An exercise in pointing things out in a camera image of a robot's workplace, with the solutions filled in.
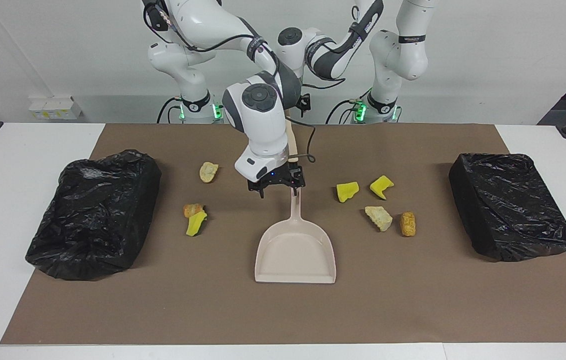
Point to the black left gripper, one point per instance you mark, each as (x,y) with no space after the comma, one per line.
(304,102)

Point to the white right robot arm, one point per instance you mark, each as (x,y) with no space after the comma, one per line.
(263,120)

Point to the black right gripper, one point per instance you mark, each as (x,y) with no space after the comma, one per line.
(278,179)

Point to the orange croissant piece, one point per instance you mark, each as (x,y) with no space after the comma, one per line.
(192,209)

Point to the bin with taut black bag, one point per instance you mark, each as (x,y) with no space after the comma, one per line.
(507,210)

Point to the yellow sponge piece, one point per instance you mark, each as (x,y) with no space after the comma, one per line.
(380,186)
(346,192)

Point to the brown table mat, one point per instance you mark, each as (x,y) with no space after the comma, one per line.
(263,310)

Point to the brown oval bread roll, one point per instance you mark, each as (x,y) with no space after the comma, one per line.
(407,224)

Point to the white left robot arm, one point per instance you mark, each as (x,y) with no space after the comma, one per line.
(397,50)

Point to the beige plastic dustpan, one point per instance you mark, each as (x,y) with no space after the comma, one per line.
(295,250)

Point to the pale wedge bread piece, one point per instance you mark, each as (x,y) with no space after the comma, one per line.
(378,218)

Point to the pale bread chunk tan crust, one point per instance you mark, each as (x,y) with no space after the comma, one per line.
(208,172)

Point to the yellow sponge with green back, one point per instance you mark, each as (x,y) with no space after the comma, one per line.
(195,225)

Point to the white wall socket box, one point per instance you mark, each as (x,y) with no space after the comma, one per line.
(55,107)

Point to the bin with crumpled black bag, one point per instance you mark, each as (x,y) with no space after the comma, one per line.
(93,215)

